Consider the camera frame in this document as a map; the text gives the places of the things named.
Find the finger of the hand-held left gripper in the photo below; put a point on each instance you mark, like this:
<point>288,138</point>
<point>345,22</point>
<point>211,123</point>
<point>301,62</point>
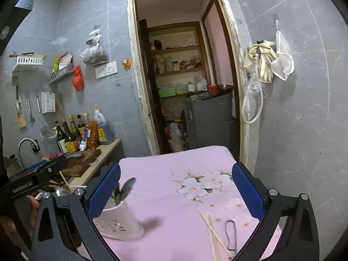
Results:
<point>54,165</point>
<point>38,165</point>

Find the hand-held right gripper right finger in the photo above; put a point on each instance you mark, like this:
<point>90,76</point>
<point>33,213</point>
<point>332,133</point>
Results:
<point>247,193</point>

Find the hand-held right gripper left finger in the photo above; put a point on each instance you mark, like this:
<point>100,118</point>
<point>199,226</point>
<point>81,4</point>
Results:
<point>104,190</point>

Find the metal spoon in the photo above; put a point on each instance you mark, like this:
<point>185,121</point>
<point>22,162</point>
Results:
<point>129,186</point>
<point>117,193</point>

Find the white plastic utensil basket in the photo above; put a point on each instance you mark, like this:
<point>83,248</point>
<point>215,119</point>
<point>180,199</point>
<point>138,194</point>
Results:
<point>122,223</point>

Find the wooden chopstick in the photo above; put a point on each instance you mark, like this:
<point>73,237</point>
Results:
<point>211,236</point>
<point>217,239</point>

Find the person's left hand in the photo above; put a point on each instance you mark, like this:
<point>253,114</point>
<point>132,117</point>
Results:
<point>34,212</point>

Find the tan loofah sponge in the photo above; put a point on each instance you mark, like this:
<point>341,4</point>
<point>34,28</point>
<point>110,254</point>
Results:
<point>45,158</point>

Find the pink scrub brush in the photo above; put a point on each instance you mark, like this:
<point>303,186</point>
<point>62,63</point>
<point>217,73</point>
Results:
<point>55,155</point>

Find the bundle of used chopsticks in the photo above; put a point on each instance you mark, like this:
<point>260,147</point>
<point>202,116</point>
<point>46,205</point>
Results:
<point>64,180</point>

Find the kitchen cleaver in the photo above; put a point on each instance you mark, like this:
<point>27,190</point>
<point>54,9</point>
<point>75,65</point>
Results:
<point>73,156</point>

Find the dark pump bottle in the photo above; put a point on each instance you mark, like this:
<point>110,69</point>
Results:
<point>60,141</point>

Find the dark bottle yellow label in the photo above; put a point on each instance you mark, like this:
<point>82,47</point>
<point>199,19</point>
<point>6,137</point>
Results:
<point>69,144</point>

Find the wooden cutting board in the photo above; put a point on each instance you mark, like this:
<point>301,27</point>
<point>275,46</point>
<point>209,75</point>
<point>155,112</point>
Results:
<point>81,163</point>

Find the metal faucet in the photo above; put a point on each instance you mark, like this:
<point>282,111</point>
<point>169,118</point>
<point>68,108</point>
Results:
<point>25,140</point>

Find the blue white packet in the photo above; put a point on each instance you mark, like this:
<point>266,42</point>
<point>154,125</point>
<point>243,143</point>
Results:
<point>84,141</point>

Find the beige kitchen counter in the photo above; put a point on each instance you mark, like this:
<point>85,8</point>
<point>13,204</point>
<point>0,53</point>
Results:
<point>108,149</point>

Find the dark sauce bottle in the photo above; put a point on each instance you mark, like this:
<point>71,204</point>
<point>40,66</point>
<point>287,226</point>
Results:
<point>80,123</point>
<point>72,125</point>

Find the orange food packet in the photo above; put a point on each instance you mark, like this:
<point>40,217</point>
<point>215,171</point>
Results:
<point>93,136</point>

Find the hanging wooden board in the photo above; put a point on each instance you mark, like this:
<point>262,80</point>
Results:
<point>20,114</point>

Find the yellow cap sauce bottle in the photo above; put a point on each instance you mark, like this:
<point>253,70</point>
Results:
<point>86,119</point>

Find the large oil jug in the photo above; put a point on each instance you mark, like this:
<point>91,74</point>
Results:
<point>104,133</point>

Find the hanging metal peeler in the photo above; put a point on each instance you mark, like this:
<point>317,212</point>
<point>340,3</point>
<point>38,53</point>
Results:
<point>29,106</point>

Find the hanging mesh skimmer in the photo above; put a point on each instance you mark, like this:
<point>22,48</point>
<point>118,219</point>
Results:
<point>38,104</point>

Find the pink floral blanket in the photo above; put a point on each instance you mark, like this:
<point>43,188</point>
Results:
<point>168,217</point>

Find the grey cabinet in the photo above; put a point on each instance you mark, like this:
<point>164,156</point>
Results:
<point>212,119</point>

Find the white plastic bag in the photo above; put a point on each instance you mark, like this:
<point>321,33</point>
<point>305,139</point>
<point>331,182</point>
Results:
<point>175,137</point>

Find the red plastic bag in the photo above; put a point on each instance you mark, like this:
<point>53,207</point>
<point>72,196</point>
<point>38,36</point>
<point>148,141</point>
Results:
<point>77,80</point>

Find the green yellow seasoning packet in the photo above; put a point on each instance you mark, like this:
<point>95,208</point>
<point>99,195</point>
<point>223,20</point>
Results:
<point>55,65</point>

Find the red white seasoning packet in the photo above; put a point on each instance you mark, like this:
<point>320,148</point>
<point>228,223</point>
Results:
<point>65,61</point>

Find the metal bowl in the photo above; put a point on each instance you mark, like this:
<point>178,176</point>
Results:
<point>225,87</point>

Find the red cup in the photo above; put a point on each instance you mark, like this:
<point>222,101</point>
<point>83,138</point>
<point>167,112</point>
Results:
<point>213,89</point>

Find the green box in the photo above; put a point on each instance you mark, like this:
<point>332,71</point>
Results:
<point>167,92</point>

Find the clear bag of dried goods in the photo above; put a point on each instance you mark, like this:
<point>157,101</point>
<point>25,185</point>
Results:
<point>93,54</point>

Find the cream rubber gloves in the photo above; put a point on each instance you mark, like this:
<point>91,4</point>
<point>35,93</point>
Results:
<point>265,65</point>

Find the white mesh strainer bag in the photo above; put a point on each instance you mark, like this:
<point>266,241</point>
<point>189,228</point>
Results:
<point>285,59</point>

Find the green jar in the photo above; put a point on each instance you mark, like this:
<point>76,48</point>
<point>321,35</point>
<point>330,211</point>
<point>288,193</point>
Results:
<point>168,64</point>

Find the wooden shelf unit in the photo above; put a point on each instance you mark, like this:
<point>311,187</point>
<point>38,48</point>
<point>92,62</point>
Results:
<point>176,49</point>

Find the black wall socket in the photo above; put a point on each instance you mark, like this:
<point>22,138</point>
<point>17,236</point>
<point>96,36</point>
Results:
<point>36,147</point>

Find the white wall box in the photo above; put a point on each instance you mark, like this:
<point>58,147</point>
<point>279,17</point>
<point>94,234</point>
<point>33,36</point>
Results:
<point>48,102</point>

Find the metal wall rack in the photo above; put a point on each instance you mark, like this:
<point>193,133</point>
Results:
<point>61,74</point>

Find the white wall basket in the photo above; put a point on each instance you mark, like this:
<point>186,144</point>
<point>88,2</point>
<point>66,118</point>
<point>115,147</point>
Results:
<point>27,61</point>

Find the worn door frame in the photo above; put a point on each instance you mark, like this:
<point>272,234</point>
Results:
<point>133,87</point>

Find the white wall switch panel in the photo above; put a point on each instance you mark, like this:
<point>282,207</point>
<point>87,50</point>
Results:
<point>106,70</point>

